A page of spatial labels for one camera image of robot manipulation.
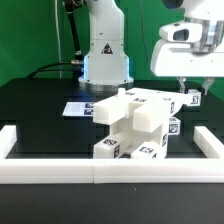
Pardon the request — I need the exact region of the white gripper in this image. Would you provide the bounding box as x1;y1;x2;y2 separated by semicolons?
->
150;21;224;94

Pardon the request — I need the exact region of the white tagged cube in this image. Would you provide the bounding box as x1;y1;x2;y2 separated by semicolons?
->
169;117;181;135
188;89;201;106

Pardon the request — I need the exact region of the white chair back part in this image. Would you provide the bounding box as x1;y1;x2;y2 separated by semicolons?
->
93;88;193;133

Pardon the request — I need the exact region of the white chair seat part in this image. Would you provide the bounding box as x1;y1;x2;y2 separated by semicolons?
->
109;118;169;158

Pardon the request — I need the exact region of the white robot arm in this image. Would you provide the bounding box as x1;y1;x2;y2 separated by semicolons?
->
64;0;224;91

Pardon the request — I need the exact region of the white marker sheet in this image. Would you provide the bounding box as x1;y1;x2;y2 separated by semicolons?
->
62;102;93;117

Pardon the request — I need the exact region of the white hanging cable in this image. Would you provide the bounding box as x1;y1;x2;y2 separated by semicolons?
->
54;0;63;79

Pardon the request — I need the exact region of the black cable on table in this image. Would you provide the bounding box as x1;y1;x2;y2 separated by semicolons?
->
26;61;84;80

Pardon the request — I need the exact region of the white U-shaped fence frame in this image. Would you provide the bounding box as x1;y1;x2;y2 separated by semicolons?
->
0;125;224;184

